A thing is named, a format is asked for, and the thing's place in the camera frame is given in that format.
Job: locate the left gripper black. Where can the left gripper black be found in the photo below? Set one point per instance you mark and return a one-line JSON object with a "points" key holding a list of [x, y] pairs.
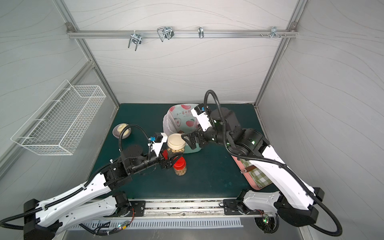
{"points": [[163, 158]]}

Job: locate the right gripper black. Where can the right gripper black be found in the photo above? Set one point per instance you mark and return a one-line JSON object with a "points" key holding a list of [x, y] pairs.
{"points": [[199, 138]]}

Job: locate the beige lid glass peanut jar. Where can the beige lid glass peanut jar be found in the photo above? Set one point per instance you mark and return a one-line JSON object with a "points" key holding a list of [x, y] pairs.
{"points": [[175, 145]]}

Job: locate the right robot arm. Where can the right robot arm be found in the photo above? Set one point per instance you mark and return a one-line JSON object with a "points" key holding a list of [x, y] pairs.
{"points": [[296, 202]]}

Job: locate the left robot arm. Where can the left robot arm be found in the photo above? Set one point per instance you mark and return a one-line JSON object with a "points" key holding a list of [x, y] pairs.
{"points": [[43, 220]]}

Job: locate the red lid peanut jar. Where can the red lid peanut jar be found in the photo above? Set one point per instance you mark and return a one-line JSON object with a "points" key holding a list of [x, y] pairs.
{"points": [[180, 167], [165, 154]]}

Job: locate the pink tray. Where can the pink tray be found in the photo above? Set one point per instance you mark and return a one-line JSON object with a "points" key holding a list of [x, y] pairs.
{"points": [[249, 177]]}

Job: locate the grey bowl with buns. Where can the grey bowl with buns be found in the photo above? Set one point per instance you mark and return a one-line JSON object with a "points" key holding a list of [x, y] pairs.
{"points": [[118, 129]]}

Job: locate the green checkered cloth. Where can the green checkered cloth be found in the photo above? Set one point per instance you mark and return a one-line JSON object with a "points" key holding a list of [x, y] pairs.
{"points": [[258, 175]]}

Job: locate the white vent strip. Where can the white vent strip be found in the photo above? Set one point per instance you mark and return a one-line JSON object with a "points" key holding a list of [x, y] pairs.
{"points": [[156, 224]]}

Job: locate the metal hook clamp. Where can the metal hook clamp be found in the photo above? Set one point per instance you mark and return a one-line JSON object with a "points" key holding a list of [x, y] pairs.
{"points": [[165, 32]]}

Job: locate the aluminium crossbar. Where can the aluminium crossbar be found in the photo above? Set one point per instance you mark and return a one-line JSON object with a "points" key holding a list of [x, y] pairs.
{"points": [[179, 34]]}

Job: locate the metal u-bolt clamp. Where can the metal u-bolt clamp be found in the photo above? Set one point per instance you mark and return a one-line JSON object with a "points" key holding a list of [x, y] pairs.
{"points": [[135, 40]]}

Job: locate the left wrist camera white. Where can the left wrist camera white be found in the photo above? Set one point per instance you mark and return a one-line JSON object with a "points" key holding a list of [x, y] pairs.
{"points": [[157, 141]]}

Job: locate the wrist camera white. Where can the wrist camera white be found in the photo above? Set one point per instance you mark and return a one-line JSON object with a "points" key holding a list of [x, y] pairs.
{"points": [[199, 112], [157, 141]]}

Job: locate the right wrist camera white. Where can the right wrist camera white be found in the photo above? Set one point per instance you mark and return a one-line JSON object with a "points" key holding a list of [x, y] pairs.
{"points": [[199, 112]]}

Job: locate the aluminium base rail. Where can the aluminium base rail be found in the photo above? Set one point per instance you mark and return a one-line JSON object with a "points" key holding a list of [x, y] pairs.
{"points": [[180, 207]]}

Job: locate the small metal ring clamp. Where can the small metal ring clamp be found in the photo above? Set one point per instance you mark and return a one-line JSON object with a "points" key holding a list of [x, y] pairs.
{"points": [[201, 32]]}

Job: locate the white wire basket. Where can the white wire basket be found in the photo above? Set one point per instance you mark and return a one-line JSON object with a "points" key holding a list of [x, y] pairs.
{"points": [[59, 124]]}

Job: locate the metal bracket clamp right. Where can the metal bracket clamp right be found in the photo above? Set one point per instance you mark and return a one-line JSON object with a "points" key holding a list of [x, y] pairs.
{"points": [[274, 33]]}

